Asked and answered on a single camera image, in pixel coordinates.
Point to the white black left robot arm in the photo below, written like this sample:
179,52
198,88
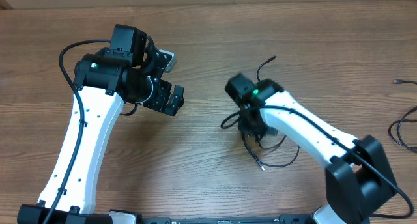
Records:
128,69

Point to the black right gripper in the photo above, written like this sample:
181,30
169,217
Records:
251,127

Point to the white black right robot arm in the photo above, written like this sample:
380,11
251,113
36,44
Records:
359,179

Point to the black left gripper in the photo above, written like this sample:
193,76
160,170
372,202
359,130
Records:
163,94

